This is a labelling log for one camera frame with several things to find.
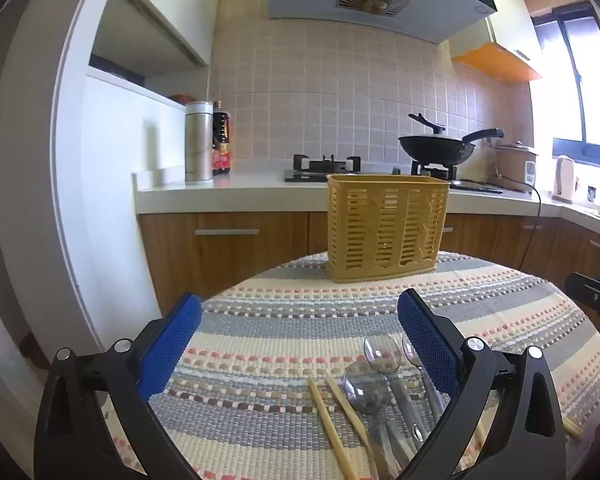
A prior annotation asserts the white electric kettle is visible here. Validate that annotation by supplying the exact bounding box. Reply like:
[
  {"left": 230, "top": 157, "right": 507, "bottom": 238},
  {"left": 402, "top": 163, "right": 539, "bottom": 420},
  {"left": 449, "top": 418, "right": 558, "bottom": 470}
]
[{"left": 551, "top": 156, "right": 577, "bottom": 204}]

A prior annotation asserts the yellow slotted plastic utensil basket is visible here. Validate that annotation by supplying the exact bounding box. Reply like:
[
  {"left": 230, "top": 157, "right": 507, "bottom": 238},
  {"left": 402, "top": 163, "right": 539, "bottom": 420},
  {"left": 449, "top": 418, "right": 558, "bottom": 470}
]
[{"left": 326, "top": 174, "right": 451, "bottom": 284}]

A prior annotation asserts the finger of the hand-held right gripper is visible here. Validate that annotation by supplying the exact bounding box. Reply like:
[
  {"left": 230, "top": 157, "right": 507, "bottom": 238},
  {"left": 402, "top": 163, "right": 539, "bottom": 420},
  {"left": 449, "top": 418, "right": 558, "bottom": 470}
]
[{"left": 565, "top": 272, "right": 600, "bottom": 333}]

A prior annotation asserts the white open wall shelf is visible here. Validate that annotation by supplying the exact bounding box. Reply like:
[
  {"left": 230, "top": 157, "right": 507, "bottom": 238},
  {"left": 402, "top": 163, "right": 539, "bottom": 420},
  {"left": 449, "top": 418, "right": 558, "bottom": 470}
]
[{"left": 87, "top": 0, "right": 211, "bottom": 106}]

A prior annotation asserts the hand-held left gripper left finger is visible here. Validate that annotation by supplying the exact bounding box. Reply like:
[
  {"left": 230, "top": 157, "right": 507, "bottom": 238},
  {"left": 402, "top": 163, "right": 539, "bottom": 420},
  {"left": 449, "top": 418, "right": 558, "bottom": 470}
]
[{"left": 34, "top": 292, "right": 203, "bottom": 480}]

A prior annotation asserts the dark-framed window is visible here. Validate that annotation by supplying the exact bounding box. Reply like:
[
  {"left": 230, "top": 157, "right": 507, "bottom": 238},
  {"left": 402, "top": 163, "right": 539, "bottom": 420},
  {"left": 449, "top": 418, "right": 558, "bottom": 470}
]
[{"left": 530, "top": 2, "right": 600, "bottom": 166}]

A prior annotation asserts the long silver drawer handle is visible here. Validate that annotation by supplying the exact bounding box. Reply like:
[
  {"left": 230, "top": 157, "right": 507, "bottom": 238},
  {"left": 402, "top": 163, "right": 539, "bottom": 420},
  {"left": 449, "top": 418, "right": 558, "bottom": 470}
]
[{"left": 195, "top": 228, "right": 261, "bottom": 237}]

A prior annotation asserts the black power cable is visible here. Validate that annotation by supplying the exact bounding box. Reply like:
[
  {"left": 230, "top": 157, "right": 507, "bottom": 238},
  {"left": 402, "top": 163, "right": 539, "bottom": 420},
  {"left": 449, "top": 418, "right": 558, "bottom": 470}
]
[{"left": 516, "top": 180, "right": 543, "bottom": 273}]

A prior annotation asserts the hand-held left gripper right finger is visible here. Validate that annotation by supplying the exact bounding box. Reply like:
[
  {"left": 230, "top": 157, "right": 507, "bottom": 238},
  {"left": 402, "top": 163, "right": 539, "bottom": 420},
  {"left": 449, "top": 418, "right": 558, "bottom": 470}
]
[{"left": 397, "top": 288, "right": 567, "bottom": 480}]

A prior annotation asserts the black gas stove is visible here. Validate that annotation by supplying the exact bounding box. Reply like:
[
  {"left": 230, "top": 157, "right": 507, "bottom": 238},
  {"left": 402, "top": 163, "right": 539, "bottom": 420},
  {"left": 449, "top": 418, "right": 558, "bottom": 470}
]
[{"left": 284, "top": 154, "right": 505, "bottom": 196}]

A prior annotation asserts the black spatula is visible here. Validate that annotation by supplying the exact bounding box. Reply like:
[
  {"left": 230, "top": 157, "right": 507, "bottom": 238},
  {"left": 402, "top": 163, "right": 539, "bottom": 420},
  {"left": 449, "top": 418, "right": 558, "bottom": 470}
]
[{"left": 408, "top": 112, "right": 447, "bottom": 137}]

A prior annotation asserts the clear plastic spoon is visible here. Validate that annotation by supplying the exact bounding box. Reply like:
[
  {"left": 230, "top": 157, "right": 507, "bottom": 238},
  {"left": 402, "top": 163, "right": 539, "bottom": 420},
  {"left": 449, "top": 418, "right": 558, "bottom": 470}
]
[
  {"left": 363, "top": 333, "right": 431, "bottom": 453},
  {"left": 402, "top": 332, "right": 446, "bottom": 428},
  {"left": 343, "top": 362, "right": 416, "bottom": 480}
]

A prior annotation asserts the dark sauce bottle red label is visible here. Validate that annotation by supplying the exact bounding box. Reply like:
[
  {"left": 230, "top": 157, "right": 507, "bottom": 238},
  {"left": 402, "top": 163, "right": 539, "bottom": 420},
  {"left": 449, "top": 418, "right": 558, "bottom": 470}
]
[{"left": 211, "top": 102, "right": 233, "bottom": 177}]

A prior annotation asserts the orange wall cabinet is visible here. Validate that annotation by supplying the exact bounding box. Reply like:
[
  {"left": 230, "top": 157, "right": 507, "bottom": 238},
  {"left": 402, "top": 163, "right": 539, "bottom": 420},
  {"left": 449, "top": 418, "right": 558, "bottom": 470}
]
[{"left": 450, "top": 0, "right": 543, "bottom": 86}]

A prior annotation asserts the striped woven table mat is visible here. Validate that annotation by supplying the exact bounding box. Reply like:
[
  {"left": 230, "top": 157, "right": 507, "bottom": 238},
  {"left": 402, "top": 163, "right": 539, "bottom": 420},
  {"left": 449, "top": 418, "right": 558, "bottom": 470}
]
[{"left": 100, "top": 250, "right": 600, "bottom": 480}]

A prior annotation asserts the black wok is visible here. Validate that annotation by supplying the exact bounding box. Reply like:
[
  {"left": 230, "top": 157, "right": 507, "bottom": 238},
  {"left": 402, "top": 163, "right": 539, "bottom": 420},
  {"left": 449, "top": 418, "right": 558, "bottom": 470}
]
[{"left": 397, "top": 128, "right": 506, "bottom": 167}]

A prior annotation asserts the silver thermos flask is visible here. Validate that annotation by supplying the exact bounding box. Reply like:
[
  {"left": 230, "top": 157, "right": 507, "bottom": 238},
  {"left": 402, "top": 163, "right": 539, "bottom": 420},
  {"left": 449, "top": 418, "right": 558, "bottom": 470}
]
[{"left": 184, "top": 101, "right": 216, "bottom": 186}]

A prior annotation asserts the beige rice cooker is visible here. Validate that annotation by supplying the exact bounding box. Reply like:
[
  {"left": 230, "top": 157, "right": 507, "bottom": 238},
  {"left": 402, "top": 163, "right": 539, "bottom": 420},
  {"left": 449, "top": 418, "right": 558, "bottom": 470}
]
[{"left": 495, "top": 141, "right": 539, "bottom": 192}]

